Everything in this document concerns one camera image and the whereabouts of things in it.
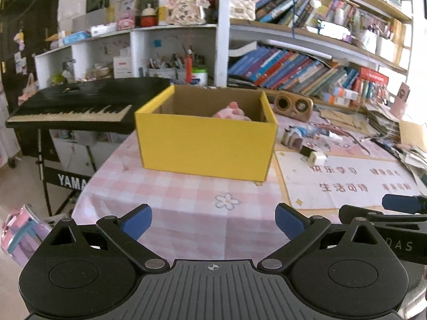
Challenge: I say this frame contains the white tissue pack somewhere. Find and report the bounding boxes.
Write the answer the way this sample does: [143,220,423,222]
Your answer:
[90,23,117,37]

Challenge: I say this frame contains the white box with red label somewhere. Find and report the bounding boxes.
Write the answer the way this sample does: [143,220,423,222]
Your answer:
[113,55,132,79]

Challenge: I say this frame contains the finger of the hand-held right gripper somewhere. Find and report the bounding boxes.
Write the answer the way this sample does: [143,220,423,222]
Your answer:
[338,204,427,232]
[382,193,427,216]

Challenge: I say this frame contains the white picture frame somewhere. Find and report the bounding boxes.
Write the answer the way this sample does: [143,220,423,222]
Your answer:
[115,0,139,21]

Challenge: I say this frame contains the black electronic keyboard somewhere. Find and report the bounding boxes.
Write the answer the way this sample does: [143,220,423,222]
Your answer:
[6,77,171,135]

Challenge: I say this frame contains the pink tote bag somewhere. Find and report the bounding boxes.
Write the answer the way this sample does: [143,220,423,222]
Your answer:
[18,73,41,104]

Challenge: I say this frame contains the light blue white tube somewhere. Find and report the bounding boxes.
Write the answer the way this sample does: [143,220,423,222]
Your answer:
[300,123,326,137]

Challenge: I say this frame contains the floral pink fabric bag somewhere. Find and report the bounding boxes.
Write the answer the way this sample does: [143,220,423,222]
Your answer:
[166,0,209,25]

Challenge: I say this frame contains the orange white small boxes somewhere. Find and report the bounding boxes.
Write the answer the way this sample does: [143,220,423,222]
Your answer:
[325,87,361,102]

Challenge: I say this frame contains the yellow cardboard box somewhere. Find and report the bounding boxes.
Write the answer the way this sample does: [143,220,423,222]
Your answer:
[134,84,278,182]

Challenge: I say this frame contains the white bookshelf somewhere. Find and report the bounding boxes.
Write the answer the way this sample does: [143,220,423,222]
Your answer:
[33,0,414,114]

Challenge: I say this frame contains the pile of papers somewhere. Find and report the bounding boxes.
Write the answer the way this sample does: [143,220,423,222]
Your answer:
[363,102,427,174]

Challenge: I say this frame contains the desktop with pink checked tablecloth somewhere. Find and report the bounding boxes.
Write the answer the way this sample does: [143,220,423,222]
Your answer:
[72,100,427,264]

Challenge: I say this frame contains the white storage box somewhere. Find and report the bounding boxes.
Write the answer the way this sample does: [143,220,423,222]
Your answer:
[362,28,401,62]

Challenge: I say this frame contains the white printed desk mat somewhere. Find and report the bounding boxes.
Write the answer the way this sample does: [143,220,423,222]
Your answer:
[274,151,421,209]

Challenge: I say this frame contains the dark picture frame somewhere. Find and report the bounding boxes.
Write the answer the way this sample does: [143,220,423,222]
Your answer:
[86,0,110,14]

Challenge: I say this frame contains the white jar with green lid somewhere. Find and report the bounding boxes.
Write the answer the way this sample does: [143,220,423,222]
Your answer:
[191,67,208,86]

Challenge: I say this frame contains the pink card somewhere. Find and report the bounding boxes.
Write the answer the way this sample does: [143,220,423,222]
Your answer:
[390,82,412,117]

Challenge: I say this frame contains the yellow white carton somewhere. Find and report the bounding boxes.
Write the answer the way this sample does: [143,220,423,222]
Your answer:
[157,0,168,25]

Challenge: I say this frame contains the pink school backpack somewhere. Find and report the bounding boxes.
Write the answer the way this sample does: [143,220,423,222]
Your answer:
[0,203,54,267]

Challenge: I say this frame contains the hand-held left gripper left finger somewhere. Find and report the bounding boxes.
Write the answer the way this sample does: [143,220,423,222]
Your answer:
[43,203,170,274]

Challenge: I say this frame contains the black keyboard stand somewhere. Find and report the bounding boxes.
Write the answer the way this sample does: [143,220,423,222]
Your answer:
[36,128,101,217]

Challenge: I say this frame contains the small grey white gadget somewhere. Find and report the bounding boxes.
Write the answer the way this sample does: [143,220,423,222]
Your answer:
[281,126,303,149]

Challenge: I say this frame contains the pink plush paw toy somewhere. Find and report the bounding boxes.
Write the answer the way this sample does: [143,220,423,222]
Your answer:
[213,102,254,122]

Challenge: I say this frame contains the pen holder with pens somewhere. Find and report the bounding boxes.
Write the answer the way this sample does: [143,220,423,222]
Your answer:
[148,53,187,81]

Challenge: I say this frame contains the grey box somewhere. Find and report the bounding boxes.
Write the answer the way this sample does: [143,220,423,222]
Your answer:
[72,8,107,34]

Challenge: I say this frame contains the blue wet wipes pack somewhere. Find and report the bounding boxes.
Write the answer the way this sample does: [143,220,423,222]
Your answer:
[63,31,91,45]

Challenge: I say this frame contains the brown cardboard piece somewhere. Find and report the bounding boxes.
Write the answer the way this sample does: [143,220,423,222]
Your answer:
[398,120,427,152]

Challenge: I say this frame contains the dark red lanyard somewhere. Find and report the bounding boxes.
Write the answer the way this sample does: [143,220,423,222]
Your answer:
[314,123,371,154]

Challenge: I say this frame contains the pink pouch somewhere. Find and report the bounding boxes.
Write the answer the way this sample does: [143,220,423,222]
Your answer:
[116,11,136,30]

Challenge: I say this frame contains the wooden speaker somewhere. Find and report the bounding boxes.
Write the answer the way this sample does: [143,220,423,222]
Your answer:
[274,91,314,118]

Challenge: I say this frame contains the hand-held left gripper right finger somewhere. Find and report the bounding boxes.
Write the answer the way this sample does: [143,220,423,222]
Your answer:
[257,203,385,273]

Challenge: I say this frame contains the white plastic drawer unit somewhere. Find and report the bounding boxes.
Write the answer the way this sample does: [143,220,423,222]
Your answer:
[50,130,134,177]

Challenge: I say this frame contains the white quilted handbag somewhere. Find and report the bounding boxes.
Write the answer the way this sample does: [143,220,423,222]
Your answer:
[230,0,257,21]

